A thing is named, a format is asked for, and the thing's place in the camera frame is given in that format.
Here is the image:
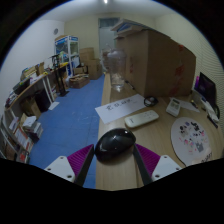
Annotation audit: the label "black computer mouse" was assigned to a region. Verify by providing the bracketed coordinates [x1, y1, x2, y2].
[94, 127, 137, 164]

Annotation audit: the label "black metal stand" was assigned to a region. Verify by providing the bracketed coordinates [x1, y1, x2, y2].
[49, 54, 70, 98]

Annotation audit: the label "white paper sheet with writing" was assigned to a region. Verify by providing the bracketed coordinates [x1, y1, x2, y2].
[94, 93, 148, 125]

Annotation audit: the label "large cardboard box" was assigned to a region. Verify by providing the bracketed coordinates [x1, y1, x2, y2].
[114, 29, 197, 98]

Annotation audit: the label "blue white glass cabinet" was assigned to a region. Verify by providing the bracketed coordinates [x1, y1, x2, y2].
[54, 35, 81, 78]

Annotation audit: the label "round white printed mouse pad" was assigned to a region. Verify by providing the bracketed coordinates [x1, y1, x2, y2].
[170, 116, 214, 167]

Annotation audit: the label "black bin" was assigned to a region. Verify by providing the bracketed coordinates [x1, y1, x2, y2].
[34, 89, 52, 113]

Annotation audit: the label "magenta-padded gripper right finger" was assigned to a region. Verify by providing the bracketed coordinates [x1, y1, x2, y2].
[133, 143, 183, 186]

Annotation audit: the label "shelf unit with books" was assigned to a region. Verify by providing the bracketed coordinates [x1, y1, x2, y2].
[0, 106, 44, 164]

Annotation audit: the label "brown cardboard box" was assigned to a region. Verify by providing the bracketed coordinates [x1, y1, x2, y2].
[20, 96, 42, 119]

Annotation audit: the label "open cardboard box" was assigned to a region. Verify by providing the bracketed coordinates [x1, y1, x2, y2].
[68, 73, 91, 90]

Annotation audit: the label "wooden desk with clutter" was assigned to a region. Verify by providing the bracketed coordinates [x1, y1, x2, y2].
[4, 61, 71, 111]

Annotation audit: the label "grey door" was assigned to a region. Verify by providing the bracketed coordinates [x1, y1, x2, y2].
[98, 17, 120, 60]

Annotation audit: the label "small white calculator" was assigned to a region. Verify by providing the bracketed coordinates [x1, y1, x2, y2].
[165, 97, 182, 118]

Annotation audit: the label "dark screen monitor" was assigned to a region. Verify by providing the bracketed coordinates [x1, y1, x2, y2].
[194, 71, 218, 108]

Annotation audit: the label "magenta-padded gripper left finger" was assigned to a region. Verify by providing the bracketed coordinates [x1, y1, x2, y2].
[43, 143, 96, 188]

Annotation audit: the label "white remote control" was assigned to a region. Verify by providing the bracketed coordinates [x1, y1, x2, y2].
[124, 109, 160, 129]

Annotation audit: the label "stacked cardboard boxes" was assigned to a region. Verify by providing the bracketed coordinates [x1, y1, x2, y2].
[78, 46, 103, 80]

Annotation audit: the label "plain white paper sheet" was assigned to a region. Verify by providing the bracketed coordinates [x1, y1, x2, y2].
[169, 96, 201, 113]

